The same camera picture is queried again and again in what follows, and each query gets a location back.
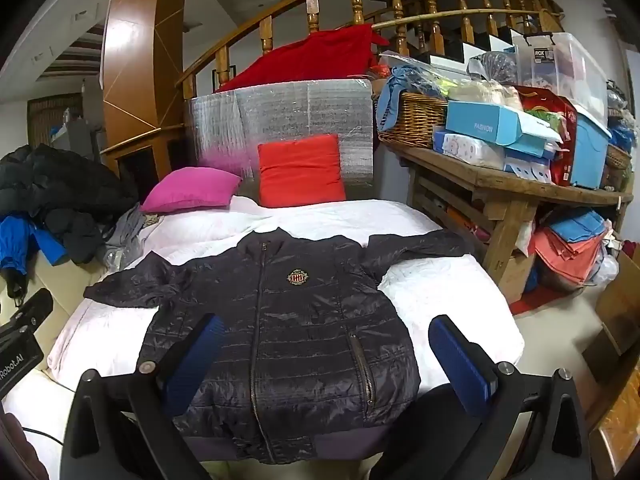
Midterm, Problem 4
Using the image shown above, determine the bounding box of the magenta pillow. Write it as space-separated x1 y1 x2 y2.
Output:
140 166 244 214

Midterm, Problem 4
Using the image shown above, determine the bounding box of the white blue tissue pack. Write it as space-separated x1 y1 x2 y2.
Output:
432 130 506 171

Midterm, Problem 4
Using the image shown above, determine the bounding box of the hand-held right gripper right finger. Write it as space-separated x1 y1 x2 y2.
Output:
420 314 593 480

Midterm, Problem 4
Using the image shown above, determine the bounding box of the wooden stair railing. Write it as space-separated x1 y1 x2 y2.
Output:
175 0 566 101

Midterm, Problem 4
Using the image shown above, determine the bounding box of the wooden chair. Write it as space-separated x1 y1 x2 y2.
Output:
590 350 640 480

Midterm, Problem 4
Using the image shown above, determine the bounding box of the red floor mat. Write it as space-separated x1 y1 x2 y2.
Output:
510 285 566 316

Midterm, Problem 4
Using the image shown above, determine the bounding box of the clear plastic storage box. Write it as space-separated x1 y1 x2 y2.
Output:
512 32 608 111

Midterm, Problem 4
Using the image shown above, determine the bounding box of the wooden bedside cabinet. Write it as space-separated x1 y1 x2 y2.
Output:
101 0 190 133

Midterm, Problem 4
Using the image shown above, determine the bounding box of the black cable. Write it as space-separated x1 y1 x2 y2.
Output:
20 426 64 447

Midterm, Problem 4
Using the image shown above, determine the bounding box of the wooden table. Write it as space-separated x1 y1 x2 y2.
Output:
380 137 635 286

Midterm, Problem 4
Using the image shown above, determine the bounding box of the blue cardboard box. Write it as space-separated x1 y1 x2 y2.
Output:
445 100 563 161

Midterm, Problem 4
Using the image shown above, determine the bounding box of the red cloth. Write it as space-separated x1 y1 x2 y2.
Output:
217 23 391 93

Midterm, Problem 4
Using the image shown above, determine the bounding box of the blue plastic bin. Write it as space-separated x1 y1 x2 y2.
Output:
570 105 612 190

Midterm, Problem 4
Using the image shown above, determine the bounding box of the pile of black coats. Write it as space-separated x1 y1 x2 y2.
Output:
0 144 138 266

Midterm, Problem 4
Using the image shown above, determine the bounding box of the white blanket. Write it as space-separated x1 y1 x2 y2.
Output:
47 195 526 480

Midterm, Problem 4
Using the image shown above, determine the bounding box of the stack of folded cloths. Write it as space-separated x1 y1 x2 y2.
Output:
530 207 613 291

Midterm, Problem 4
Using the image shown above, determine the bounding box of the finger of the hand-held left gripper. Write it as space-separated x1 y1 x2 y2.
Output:
10 287 54 333

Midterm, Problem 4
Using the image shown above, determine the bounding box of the red gift bag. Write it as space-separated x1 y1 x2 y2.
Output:
515 85 578 187

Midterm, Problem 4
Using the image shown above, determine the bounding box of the black puffer jacket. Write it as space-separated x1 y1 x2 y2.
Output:
84 227 481 465

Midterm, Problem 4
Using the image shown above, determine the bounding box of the blue jacket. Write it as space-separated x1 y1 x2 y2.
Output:
0 212 71 288

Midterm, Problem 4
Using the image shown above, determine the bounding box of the blue cloth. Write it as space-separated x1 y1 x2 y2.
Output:
375 66 451 131

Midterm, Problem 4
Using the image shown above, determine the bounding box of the beige sofa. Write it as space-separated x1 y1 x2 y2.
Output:
25 255 101 376

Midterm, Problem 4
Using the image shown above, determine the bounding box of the grey garment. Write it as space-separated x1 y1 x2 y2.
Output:
97 205 161 266

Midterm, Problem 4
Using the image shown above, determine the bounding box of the beige cloth bundle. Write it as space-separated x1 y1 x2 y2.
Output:
447 81 523 111

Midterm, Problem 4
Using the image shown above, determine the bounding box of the dotted clear plastic bag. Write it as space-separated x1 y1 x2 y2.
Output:
467 51 520 86

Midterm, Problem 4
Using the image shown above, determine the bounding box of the silver foil insulation mat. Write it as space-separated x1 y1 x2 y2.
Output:
186 78 376 201

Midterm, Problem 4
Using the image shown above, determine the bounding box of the white blue patterned pack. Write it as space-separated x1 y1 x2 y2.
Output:
502 155 553 183

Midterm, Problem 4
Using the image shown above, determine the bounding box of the small wicker basket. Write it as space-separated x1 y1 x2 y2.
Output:
605 144 633 171

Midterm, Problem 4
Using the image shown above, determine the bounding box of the red pillow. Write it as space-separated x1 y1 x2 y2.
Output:
257 134 347 209

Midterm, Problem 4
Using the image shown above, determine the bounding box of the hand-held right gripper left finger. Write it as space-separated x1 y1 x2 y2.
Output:
60 312 226 480

